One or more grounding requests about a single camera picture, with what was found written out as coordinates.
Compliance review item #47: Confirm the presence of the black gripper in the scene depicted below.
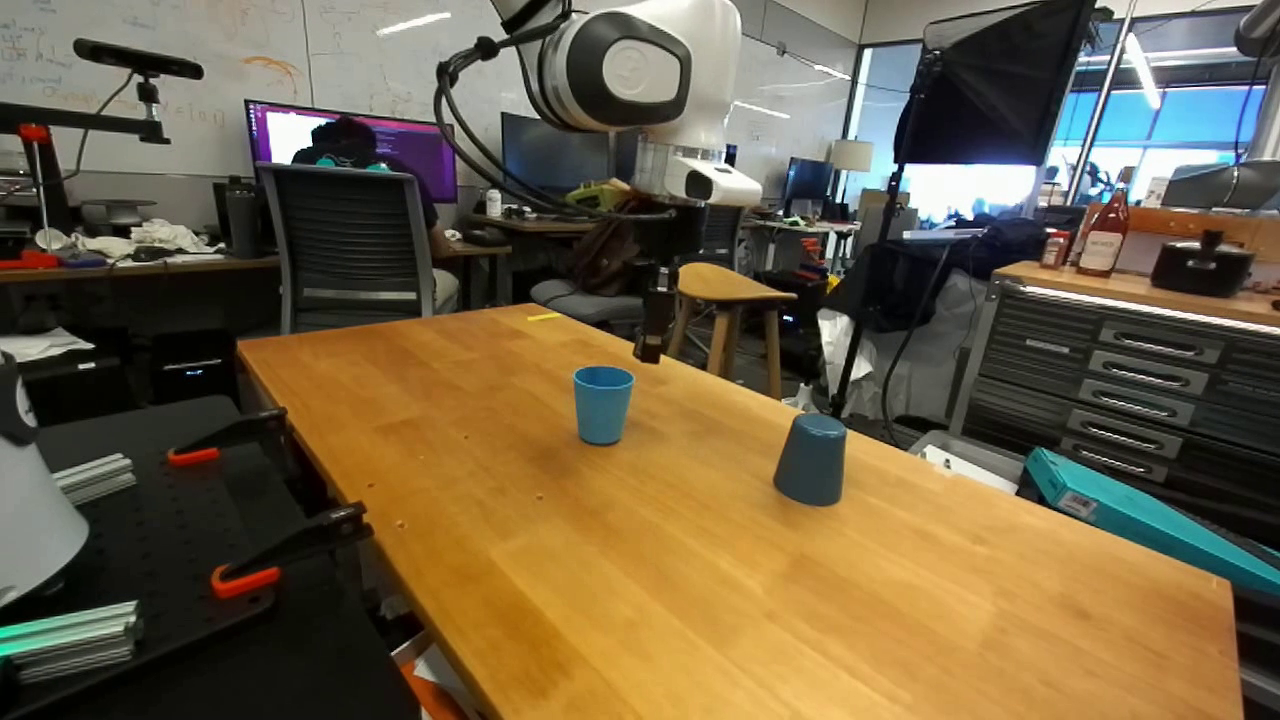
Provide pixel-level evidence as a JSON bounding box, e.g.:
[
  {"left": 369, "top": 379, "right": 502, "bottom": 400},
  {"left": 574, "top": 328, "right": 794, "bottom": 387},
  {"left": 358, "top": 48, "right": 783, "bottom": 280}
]
[{"left": 634, "top": 203, "right": 703, "bottom": 364}]

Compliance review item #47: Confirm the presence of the black camera on stand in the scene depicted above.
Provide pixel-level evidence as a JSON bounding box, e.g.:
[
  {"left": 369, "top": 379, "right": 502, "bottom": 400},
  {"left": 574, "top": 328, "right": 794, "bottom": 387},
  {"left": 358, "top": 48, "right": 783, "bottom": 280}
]
[{"left": 72, "top": 36, "right": 204, "bottom": 144}]

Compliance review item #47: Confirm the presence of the dark computer monitor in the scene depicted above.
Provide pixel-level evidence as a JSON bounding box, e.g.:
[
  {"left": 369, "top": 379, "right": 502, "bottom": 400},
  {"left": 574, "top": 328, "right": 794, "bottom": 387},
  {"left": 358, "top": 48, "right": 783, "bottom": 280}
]
[{"left": 502, "top": 112, "right": 611, "bottom": 195}]

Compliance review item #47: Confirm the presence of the lower orange-tipped black clamp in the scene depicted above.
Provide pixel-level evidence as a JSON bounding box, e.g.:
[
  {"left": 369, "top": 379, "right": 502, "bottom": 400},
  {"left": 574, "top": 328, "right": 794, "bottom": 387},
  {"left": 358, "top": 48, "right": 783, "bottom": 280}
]
[{"left": 208, "top": 503, "right": 369, "bottom": 604}]

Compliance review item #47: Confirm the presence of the purple lit monitor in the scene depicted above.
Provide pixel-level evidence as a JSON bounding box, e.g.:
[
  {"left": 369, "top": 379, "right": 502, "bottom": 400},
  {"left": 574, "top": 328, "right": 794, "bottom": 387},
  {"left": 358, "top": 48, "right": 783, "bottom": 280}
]
[{"left": 243, "top": 101, "right": 458, "bottom": 206}]

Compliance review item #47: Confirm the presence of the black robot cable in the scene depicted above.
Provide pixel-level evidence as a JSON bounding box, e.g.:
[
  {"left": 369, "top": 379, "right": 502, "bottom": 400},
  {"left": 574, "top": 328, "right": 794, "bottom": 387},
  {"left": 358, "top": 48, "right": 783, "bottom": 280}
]
[{"left": 431, "top": 32, "right": 577, "bottom": 214}]

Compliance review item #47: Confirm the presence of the black softbox light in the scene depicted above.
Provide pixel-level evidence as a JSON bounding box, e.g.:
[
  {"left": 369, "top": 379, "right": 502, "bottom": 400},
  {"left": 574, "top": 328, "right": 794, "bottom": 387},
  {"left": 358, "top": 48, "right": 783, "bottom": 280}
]
[{"left": 892, "top": 0, "right": 1097, "bottom": 162}]

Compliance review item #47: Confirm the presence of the grey mesh office chair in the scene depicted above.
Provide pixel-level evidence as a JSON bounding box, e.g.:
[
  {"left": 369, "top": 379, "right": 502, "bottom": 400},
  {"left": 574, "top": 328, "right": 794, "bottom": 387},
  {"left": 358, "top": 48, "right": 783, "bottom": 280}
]
[{"left": 259, "top": 162, "right": 436, "bottom": 333}]

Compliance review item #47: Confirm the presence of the orange-tipped black clamp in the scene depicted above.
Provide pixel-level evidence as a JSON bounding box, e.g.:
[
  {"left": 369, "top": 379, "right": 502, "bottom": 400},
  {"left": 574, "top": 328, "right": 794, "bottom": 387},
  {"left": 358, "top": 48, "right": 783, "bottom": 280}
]
[
  {"left": 166, "top": 412, "right": 289, "bottom": 467},
  {"left": 208, "top": 503, "right": 369, "bottom": 604}
]

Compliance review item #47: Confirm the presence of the wooden stool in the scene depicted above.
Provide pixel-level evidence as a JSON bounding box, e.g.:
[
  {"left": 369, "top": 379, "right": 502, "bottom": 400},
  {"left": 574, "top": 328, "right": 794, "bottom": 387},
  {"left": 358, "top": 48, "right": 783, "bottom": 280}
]
[{"left": 670, "top": 259, "right": 794, "bottom": 394}]

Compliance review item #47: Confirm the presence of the upper orange-tipped black clamp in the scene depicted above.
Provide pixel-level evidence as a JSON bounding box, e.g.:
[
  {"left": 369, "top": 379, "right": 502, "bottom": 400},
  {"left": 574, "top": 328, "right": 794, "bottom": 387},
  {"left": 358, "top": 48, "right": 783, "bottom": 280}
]
[{"left": 166, "top": 412, "right": 289, "bottom": 467}]

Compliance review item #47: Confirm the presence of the grey drawer cabinet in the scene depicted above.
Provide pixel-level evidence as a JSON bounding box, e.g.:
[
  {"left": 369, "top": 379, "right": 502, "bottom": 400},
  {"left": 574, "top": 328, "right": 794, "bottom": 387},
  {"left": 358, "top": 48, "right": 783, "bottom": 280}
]
[{"left": 953, "top": 259, "right": 1280, "bottom": 544}]

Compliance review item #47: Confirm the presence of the light blue upright cup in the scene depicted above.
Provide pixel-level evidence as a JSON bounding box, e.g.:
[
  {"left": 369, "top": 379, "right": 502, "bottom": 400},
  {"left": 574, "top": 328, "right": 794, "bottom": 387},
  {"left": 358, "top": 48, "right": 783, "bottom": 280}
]
[{"left": 574, "top": 364, "right": 634, "bottom": 449}]

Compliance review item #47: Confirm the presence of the teal case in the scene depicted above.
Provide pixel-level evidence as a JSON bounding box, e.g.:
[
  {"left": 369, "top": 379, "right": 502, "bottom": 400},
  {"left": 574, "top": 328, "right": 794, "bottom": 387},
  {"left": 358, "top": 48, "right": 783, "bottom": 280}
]
[{"left": 1023, "top": 449, "right": 1280, "bottom": 597}]

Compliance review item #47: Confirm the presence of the dark blue upside-down cup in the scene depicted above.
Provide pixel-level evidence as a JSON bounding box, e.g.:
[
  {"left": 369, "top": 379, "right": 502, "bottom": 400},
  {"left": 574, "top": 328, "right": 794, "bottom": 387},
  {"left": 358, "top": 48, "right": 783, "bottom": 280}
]
[{"left": 772, "top": 412, "right": 850, "bottom": 509}]

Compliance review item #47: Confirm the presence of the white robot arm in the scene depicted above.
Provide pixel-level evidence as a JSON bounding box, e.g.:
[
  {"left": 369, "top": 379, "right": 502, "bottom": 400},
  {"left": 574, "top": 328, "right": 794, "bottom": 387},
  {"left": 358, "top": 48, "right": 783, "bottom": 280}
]
[{"left": 494, "top": 0, "right": 763, "bottom": 206}]

